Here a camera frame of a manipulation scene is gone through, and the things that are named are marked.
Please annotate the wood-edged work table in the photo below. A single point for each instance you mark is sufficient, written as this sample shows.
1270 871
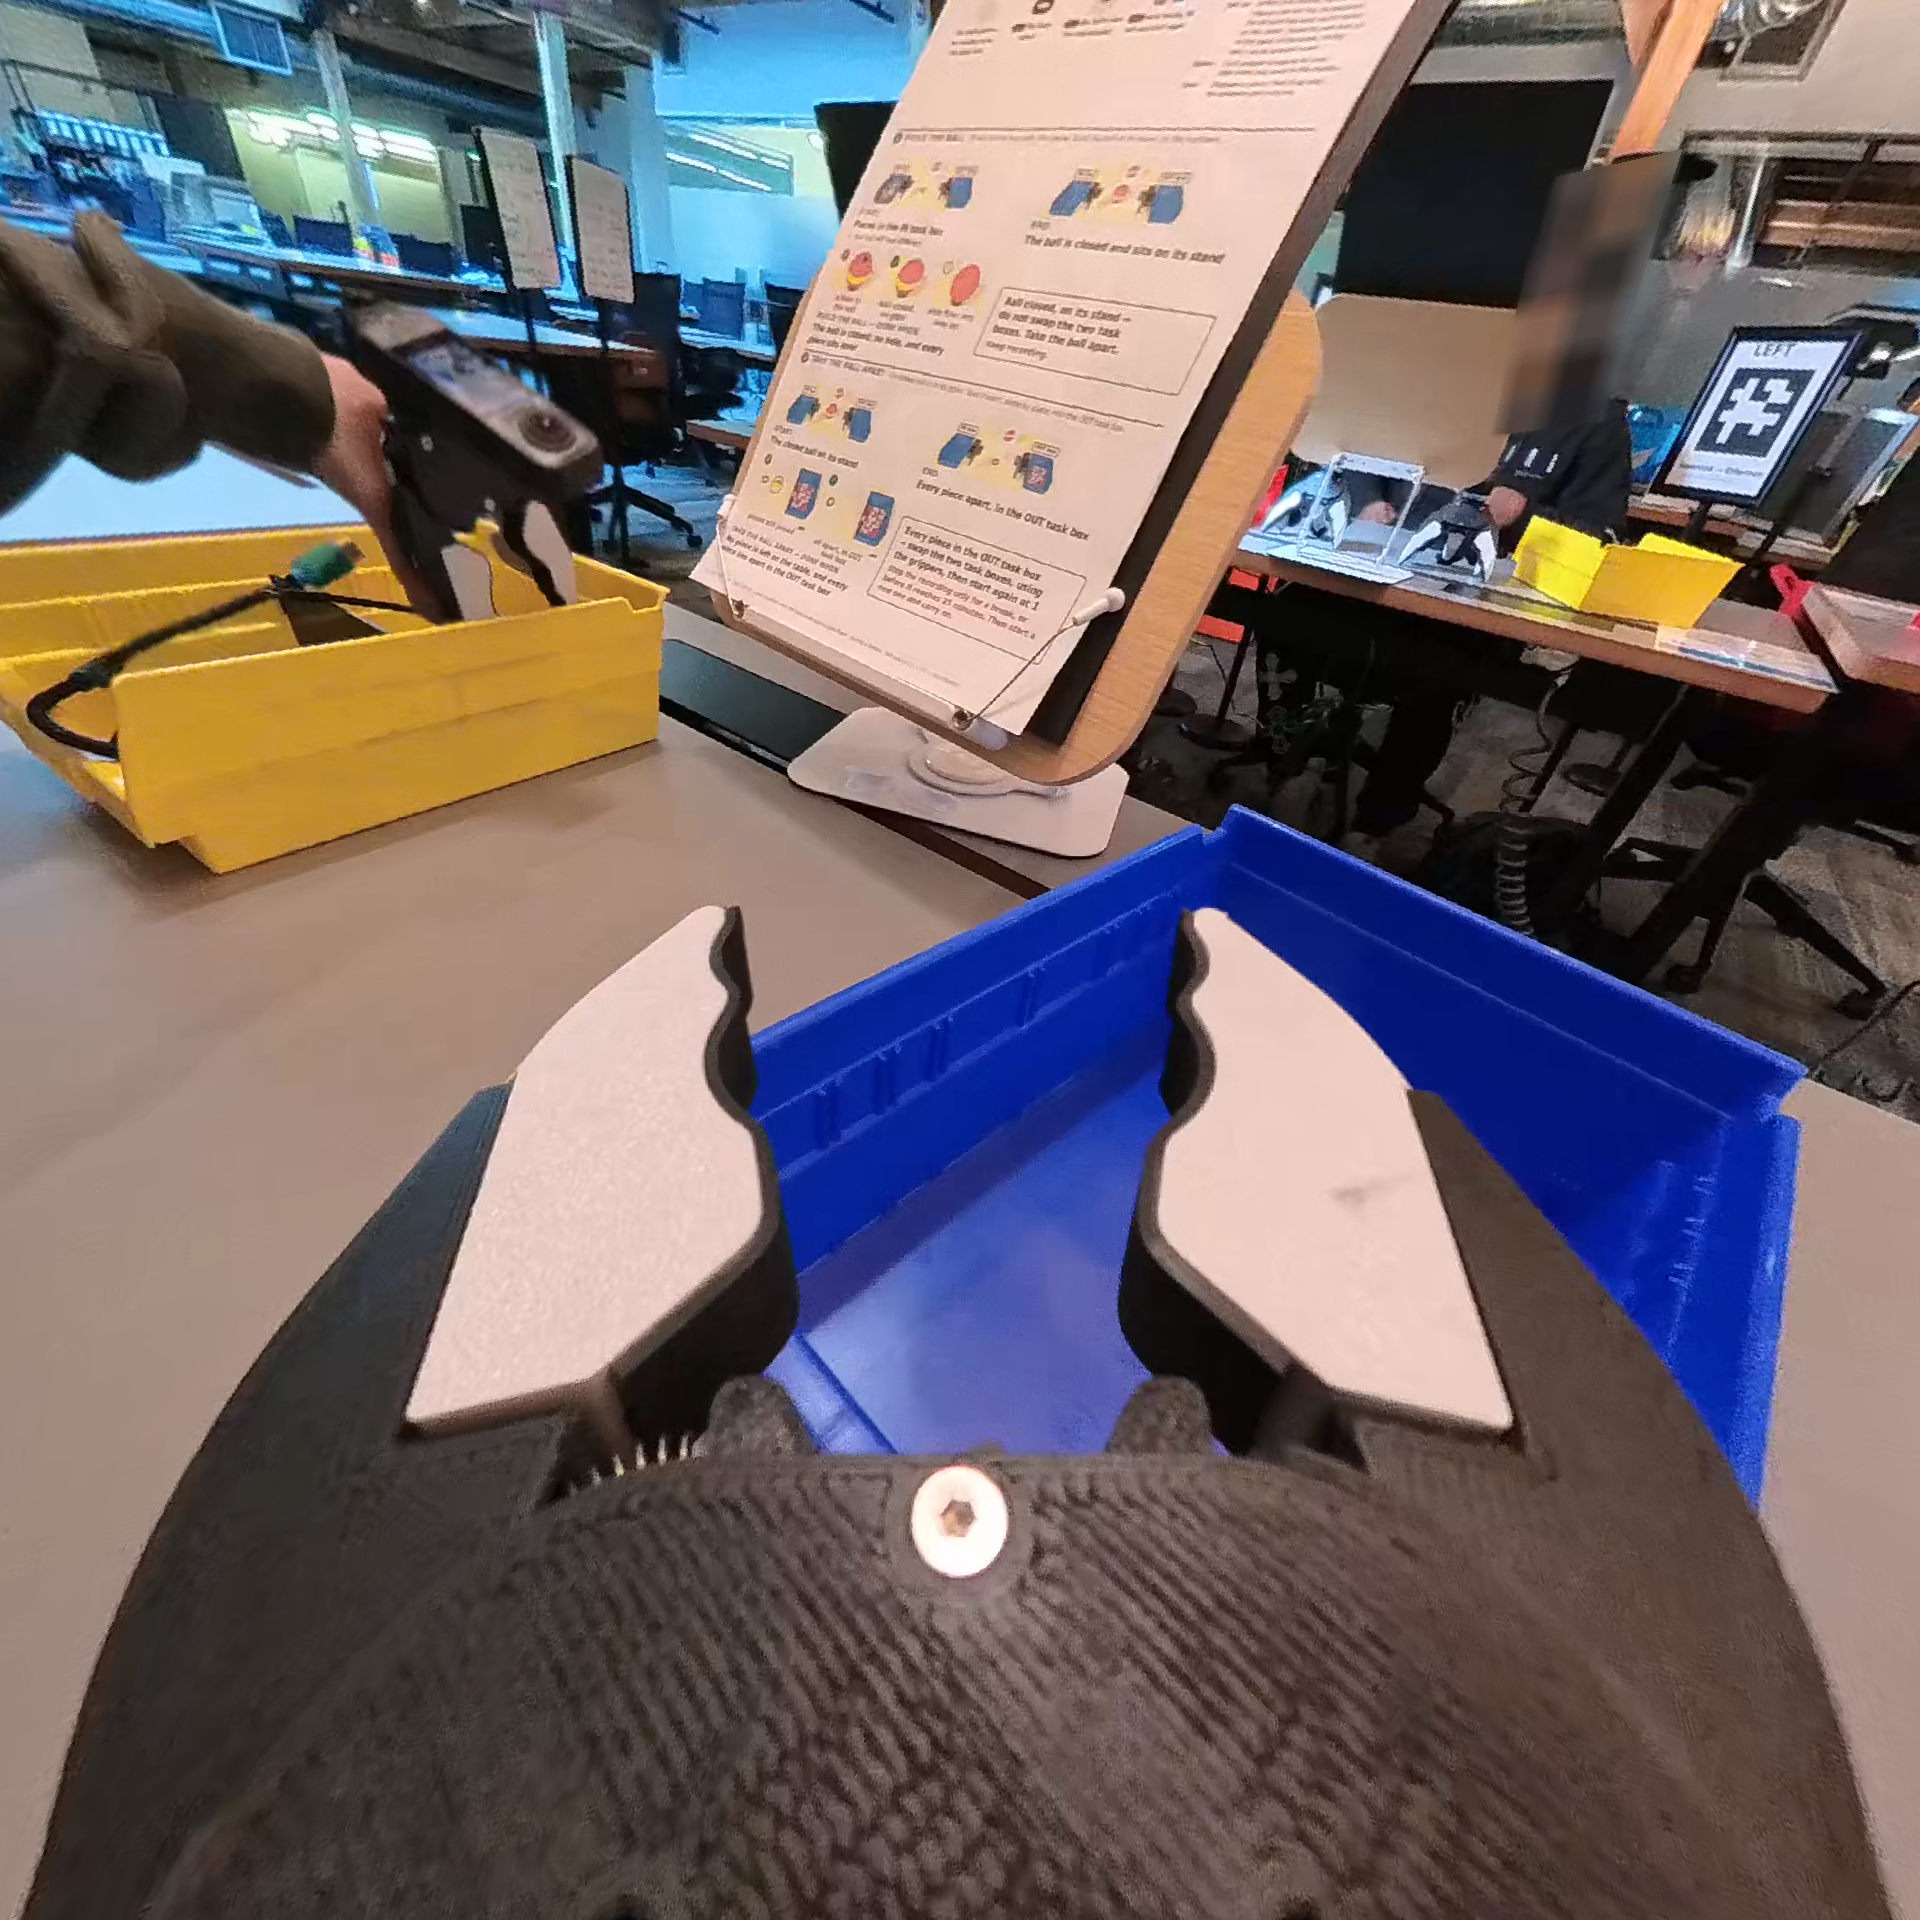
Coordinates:
1621 644

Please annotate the wooden document stand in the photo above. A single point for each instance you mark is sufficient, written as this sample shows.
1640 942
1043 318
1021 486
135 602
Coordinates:
1201 570

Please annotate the person's left forearm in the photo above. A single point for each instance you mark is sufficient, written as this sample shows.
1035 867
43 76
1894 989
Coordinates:
135 361

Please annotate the black office chair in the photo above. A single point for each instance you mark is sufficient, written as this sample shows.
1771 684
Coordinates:
645 406

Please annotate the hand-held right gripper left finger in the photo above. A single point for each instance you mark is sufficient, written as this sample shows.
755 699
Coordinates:
599 1202

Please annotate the framed black-white marker sign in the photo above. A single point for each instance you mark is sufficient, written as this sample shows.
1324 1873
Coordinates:
1764 412

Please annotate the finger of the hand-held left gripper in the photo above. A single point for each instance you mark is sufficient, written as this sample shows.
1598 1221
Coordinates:
473 589
547 556

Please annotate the blue plastic bin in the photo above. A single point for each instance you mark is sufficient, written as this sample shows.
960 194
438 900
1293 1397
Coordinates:
974 1276

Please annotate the instruction board on pole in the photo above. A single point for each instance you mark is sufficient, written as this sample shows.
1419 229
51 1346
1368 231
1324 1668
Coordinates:
604 235
521 212

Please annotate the yellow plastic bin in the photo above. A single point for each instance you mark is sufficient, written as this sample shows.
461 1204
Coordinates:
1659 586
375 722
1558 556

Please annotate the printed instruction sheet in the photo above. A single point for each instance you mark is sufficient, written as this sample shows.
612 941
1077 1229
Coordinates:
1049 377

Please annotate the wooden ceiling beam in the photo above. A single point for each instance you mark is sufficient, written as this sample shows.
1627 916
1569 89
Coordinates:
1664 67

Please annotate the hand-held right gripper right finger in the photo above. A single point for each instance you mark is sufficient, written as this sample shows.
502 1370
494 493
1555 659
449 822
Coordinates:
1320 1202

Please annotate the person's left hand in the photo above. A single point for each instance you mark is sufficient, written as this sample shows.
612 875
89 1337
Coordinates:
357 452

